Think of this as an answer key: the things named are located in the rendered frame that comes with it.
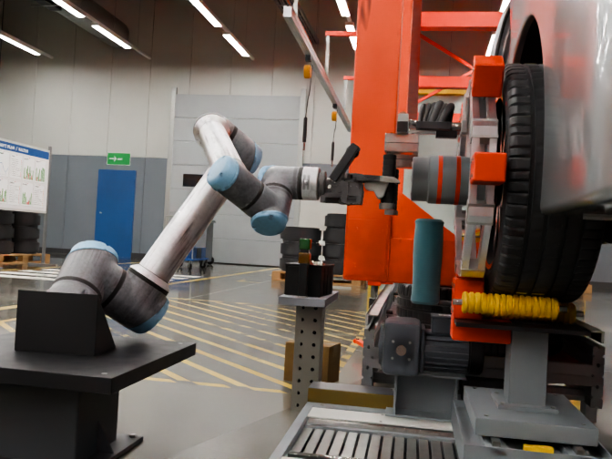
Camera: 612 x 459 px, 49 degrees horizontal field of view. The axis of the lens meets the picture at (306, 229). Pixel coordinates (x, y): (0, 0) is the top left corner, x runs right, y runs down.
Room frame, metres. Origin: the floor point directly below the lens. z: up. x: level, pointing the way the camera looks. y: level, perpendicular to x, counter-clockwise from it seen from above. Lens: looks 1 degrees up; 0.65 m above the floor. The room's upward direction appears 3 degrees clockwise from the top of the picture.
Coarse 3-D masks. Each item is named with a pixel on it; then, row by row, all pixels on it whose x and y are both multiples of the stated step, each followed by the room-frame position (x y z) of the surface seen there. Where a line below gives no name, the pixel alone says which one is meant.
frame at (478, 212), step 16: (464, 96) 2.00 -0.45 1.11; (480, 128) 1.66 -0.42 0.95; (496, 128) 1.65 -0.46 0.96; (464, 144) 2.11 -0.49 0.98; (496, 144) 1.65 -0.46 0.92; (480, 208) 1.65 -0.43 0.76; (464, 224) 2.14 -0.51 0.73; (480, 224) 1.67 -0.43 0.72; (464, 240) 1.72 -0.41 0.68; (480, 240) 1.75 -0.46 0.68; (464, 256) 1.76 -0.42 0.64; (480, 256) 1.75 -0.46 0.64; (464, 272) 1.80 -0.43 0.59; (480, 272) 1.79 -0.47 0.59
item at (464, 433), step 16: (464, 416) 2.04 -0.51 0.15; (464, 432) 1.87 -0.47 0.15; (464, 448) 1.68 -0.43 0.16; (480, 448) 1.67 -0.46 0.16; (496, 448) 1.66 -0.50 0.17; (512, 448) 1.74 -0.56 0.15; (528, 448) 1.65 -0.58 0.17; (544, 448) 1.65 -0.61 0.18; (560, 448) 1.74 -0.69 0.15; (576, 448) 1.65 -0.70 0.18; (592, 448) 1.78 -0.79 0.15
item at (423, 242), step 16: (416, 224) 2.04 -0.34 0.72; (432, 224) 2.01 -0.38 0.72; (416, 240) 2.04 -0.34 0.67; (432, 240) 2.01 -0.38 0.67; (416, 256) 2.03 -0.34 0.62; (432, 256) 2.01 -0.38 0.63; (416, 272) 2.03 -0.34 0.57; (432, 272) 2.02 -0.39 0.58; (416, 288) 2.03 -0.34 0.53; (432, 288) 2.02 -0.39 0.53; (432, 304) 2.02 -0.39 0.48; (448, 304) 2.01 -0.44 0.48
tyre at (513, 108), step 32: (512, 64) 1.79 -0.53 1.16; (512, 96) 1.65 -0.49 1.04; (544, 96) 1.63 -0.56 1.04; (512, 128) 1.61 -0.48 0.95; (512, 160) 1.59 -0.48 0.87; (512, 192) 1.60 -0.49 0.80; (512, 224) 1.61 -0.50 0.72; (544, 224) 1.60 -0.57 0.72; (576, 224) 1.58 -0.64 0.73; (512, 256) 1.66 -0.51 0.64; (544, 256) 1.64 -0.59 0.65; (576, 256) 1.63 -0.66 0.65; (512, 288) 1.75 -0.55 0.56; (544, 288) 1.73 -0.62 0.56; (576, 288) 1.71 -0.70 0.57
